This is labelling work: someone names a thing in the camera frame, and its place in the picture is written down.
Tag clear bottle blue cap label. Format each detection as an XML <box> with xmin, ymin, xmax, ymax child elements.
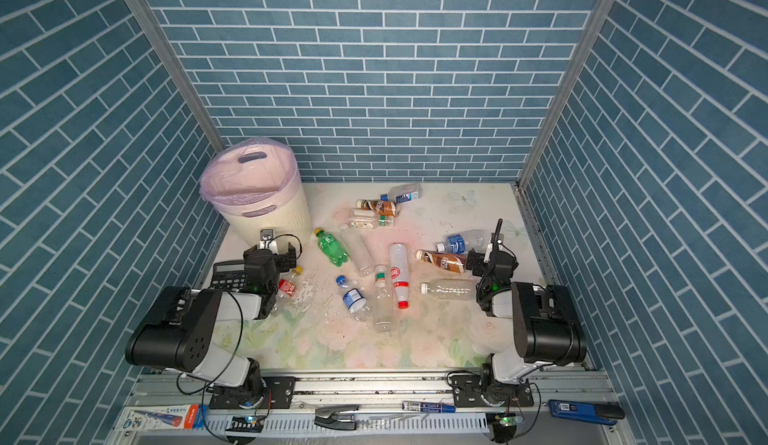
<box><xmin>336</xmin><ymin>275</ymin><xmax>372</xmax><ymax>322</ymax></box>

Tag clear bottle green white cap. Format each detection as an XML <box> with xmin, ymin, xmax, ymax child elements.
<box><xmin>374</xmin><ymin>265</ymin><xmax>394</xmax><ymax>333</ymax></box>

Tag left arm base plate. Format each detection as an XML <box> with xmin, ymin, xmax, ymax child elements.
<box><xmin>209</xmin><ymin>376</ymin><xmax>297</xmax><ymax>410</ymax></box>

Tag brown coffee bottle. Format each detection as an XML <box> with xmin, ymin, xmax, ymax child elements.
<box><xmin>416</xmin><ymin>250</ymin><xmax>466</xmax><ymax>274</ymax></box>
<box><xmin>356</xmin><ymin>199</ymin><xmax>399</xmax><ymax>217</ymax></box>

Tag white slotted cable duct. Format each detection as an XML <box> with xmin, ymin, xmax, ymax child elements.
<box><xmin>206</xmin><ymin>413</ymin><xmax>490</xmax><ymax>438</ymax></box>

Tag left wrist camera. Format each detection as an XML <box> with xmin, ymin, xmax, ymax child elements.
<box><xmin>258</xmin><ymin>229</ymin><xmax>279</xmax><ymax>254</ymax></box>

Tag brown coffee bottle back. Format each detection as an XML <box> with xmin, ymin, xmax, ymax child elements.
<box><xmin>356</xmin><ymin>199</ymin><xmax>399</xmax><ymax>217</ymax></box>

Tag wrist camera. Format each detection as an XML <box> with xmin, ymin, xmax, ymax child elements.
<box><xmin>258</xmin><ymin>229</ymin><xmax>279</xmax><ymax>254</ymax></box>
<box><xmin>489</xmin><ymin>218</ymin><xmax>503</xmax><ymax>264</ymax></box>

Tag blue black hand tool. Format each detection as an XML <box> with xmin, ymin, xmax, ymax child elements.
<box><xmin>548</xmin><ymin>400</ymin><xmax>625</xmax><ymax>426</ymax></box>

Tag clear bottle blue label back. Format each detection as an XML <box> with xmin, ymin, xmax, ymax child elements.
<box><xmin>380</xmin><ymin>182</ymin><xmax>423</xmax><ymax>204</ymax></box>

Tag green soda bottle yellow cap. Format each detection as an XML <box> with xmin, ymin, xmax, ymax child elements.
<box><xmin>314</xmin><ymin>228</ymin><xmax>349</xmax><ymax>267</ymax></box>

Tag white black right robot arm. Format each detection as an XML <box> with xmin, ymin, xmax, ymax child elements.
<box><xmin>466</xmin><ymin>245</ymin><xmax>588</xmax><ymax>389</ymax></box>

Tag black calculator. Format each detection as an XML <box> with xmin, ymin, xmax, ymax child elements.
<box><xmin>209</xmin><ymin>260</ymin><xmax>247</xmax><ymax>293</ymax></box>

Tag long clear plastic bottle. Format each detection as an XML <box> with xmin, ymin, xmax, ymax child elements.
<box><xmin>340</xmin><ymin>224</ymin><xmax>375</xmax><ymax>276</ymax></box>

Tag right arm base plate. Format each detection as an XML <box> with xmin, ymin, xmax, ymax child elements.
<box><xmin>445</xmin><ymin>370</ymin><xmax>534</xmax><ymax>408</ymax></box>

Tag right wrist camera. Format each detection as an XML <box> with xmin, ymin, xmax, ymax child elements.
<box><xmin>489</xmin><ymin>218</ymin><xmax>503</xmax><ymax>264</ymax></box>

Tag white bottle red cap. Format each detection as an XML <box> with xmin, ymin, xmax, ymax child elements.
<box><xmin>390</xmin><ymin>243</ymin><xmax>410</xmax><ymax>310</ymax></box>

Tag brown coffee bottle right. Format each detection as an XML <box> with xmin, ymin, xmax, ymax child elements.
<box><xmin>416</xmin><ymin>250</ymin><xmax>466</xmax><ymax>274</ymax></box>

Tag clear bottle red label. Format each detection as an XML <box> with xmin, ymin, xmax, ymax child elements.
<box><xmin>272</xmin><ymin>266</ymin><xmax>303</xmax><ymax>313</ymax></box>

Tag black pliers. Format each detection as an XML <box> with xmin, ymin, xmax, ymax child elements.
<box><xmin>314</xmin><ymin>404</ymin><xmax>360</xmax><ymax>431</ymax></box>

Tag white red blue box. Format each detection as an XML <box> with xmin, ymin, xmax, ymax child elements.
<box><xmin>116</xmin><ymin>404</ymin><xmax>208</xmax><ymax>431</ymax></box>

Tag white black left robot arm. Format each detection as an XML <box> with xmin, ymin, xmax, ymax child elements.
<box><xmin>125</xmin><ymin>238</ymin><xmax>303</xmax><ymax>396</ymax></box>

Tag cream bin with pink liner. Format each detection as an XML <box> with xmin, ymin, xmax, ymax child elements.
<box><xmin>200</xmin><ymin>137</ymin><xmax>313</xmax><ymax>246</ymax></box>

